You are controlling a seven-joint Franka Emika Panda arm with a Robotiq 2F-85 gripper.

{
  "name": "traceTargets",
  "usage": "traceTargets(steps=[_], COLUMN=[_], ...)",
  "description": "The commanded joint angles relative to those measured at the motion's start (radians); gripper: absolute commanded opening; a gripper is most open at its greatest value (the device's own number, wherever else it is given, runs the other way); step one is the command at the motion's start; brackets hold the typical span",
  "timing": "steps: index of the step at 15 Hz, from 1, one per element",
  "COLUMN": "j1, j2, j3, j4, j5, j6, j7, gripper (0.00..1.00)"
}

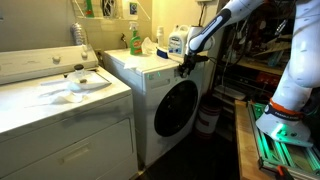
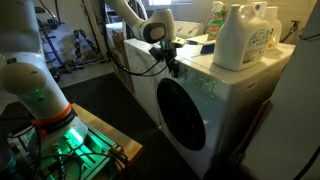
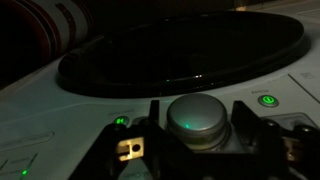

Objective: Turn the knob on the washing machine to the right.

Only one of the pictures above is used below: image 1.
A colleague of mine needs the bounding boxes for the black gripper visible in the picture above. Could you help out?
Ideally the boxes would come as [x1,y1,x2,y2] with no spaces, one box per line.
[177,54,210,79]

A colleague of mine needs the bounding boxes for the white front-load washing machine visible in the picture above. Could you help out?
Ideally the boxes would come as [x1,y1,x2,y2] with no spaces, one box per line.
[102,48,205,168]

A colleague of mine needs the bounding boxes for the blue scrub brush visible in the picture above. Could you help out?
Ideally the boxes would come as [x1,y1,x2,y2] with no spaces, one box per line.
[155,46,172,61]

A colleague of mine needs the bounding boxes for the white jug with blue label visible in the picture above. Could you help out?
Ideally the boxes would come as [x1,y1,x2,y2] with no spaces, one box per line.
[167,24,190,56]

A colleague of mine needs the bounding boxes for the dark round washer door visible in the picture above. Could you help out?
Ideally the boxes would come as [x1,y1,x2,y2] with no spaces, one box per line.
[153,80,199,138]

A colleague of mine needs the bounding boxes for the slim white bottle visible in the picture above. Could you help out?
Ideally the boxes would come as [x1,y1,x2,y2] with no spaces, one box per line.
[156,25,166,48]

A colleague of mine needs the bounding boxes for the white crumpled cloth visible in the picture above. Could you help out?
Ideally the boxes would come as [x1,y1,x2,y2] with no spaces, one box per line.
[141,36,158,56]

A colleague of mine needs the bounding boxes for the red and white bucket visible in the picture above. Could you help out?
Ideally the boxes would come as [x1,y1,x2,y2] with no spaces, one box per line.
[194,95,223,140]

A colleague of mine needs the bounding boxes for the green spray bottle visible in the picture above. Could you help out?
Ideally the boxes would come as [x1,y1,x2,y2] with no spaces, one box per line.
[128,21,143,57]

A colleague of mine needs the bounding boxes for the cluttered storage shelves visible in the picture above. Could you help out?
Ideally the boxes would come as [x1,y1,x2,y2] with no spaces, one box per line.
[213,0,303,143]

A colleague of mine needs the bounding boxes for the white box with picture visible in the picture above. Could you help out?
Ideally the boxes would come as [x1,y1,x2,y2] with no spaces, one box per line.
[122,0,140,21]

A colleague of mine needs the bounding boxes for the wooden table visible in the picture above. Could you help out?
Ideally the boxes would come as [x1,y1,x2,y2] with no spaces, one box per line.
[234,99,278,180]

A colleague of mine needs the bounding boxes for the small jar with black lid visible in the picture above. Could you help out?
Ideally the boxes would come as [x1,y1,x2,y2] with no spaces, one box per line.
[73,63,85,77]

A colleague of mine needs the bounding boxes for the green bottle on shelf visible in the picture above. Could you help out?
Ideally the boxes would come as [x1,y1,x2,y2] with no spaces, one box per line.
[84,0,95,19]

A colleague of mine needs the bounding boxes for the white dryer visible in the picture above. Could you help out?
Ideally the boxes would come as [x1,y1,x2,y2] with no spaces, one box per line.
[0,44,139,180]

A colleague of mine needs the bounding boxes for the orange black clamp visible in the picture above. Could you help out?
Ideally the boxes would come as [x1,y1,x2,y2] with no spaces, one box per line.
[274,164,295,180]

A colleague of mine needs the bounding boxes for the black hanging wall cable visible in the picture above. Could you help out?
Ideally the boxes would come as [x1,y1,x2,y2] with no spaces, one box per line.
[197,1,206,28]

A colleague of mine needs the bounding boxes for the wall water faucet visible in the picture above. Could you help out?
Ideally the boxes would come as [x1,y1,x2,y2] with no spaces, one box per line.
[120,32,129,50]

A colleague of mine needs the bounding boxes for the white wire shelf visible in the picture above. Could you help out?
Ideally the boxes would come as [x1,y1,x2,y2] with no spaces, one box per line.
[71,0,152,22]

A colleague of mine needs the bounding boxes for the silver flexible vent hose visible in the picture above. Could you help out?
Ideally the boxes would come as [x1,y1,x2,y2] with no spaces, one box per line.
[69,22,89,47]

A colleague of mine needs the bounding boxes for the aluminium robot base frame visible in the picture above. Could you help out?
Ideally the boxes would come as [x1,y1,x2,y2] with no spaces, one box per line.
[247,101,320,178]

